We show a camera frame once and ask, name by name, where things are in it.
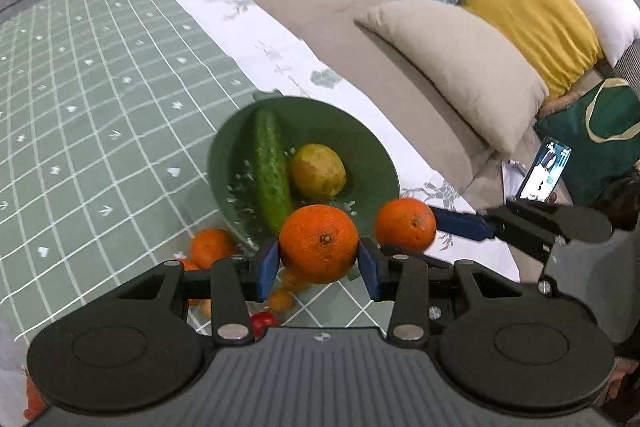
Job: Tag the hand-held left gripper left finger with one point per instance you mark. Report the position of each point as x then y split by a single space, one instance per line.
267 269

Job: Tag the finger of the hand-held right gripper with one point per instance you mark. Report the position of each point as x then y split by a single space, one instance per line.
460 224
439 261

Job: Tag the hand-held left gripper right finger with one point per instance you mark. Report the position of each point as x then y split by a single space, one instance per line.
369 269

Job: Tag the small kumquat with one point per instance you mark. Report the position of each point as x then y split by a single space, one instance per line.
280 300

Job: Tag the small red apple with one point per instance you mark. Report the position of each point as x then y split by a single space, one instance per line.
263 323

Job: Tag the large orange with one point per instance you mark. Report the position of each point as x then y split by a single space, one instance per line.
320 242

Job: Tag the green bowl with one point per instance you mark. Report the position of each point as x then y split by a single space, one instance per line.
360 142

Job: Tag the dark cloth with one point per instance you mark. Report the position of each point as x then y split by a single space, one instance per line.
622 207

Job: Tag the smartphone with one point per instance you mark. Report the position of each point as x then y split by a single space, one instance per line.
545 169

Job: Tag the green cucumber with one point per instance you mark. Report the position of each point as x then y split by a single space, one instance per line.
272 167

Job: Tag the yellow green pear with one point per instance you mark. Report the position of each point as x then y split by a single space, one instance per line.
317 171

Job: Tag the green tote bag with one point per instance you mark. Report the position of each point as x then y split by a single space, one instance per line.
590 157

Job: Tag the beige pillow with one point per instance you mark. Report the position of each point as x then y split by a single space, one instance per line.
460 67

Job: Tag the brown plush cloth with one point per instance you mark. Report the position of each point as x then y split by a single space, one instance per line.
560 102

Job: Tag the grey striped cushion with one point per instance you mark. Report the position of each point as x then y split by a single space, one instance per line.
627 67

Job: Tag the yellow pillow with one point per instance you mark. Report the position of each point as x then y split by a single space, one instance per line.
535 17

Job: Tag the green grid tablecloth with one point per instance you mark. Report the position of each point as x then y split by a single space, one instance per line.
100 107

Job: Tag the beige sofa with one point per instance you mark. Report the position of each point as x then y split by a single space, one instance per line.
320 17

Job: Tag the white leaf print cloth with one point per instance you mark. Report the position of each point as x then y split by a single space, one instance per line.
225 22

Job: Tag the white pillow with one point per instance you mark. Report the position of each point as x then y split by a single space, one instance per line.
605 2

